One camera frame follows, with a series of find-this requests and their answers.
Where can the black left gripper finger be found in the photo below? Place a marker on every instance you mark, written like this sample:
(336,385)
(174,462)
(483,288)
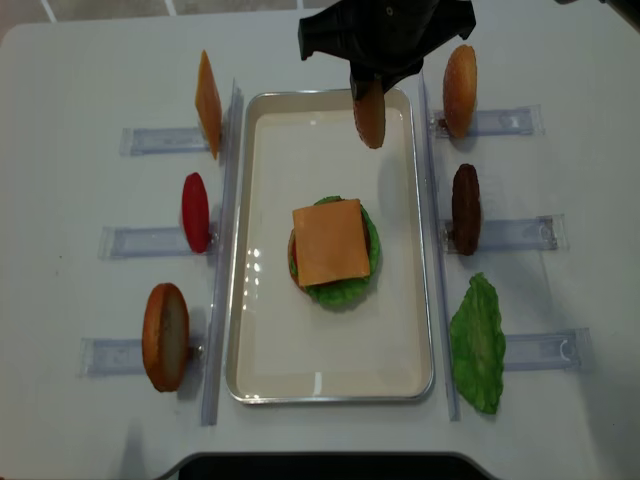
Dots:
(389,80)

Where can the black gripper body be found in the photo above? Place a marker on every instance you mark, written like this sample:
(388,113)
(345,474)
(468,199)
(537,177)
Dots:
(384,36)

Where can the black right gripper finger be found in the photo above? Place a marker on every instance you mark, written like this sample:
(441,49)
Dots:
(361,80)

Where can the bun sesame one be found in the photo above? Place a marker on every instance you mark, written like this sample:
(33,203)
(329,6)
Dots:
(460,90)
(369,116)

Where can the upright brown meat patty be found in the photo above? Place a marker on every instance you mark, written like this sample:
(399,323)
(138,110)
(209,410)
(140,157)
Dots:
(466,210)

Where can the upright orange cheese slice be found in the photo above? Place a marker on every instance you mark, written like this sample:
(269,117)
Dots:
(208,105)

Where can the orange cheese slice on stack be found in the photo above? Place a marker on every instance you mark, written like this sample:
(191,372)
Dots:
(330,243)

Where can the red tomato slice on stack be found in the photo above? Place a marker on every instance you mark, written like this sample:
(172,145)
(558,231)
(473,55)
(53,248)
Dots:
(293,254)

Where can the upright red tomato slice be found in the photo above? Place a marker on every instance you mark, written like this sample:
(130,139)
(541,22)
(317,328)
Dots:
(195,213)

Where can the upright green lettuce leaf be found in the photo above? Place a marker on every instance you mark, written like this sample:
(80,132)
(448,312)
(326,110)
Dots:
(478,346)

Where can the clear holder top right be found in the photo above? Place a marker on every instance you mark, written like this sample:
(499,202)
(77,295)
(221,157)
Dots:
(524,120)

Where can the clear holder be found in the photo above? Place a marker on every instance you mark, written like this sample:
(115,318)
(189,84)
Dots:
(524,120)
(143,141)
(569,350)
(101,357)
(542,233)
(127,242)

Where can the clear holder middle right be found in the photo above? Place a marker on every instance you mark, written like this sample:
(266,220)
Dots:
(542,233)

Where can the white rectangular metal tray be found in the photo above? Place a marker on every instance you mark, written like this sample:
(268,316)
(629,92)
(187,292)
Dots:
(282,346)

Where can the clear holder top left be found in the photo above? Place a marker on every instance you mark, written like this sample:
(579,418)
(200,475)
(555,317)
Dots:
(143,141)

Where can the clear holder middle left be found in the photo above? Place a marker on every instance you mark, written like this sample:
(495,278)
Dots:
(127,242)

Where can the upright bottom bun left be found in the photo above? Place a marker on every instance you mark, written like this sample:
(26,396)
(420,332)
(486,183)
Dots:
(165,337)

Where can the clear holder bottom right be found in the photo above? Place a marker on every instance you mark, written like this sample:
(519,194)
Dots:
(569,350)

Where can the clear holder bottom left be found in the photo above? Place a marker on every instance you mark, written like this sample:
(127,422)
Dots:
(101,357)

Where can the black object at bottom edge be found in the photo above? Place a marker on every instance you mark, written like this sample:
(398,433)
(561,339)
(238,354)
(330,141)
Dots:
(330,466)

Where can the clear long rail left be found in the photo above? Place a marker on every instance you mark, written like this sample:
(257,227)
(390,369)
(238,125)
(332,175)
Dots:
(229,154)

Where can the clear long rail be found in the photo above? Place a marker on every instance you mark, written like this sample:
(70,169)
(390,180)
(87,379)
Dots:
(437,247)
(229,154)

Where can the clear long rail right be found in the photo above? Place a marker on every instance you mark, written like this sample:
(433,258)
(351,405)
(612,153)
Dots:
(437,247)

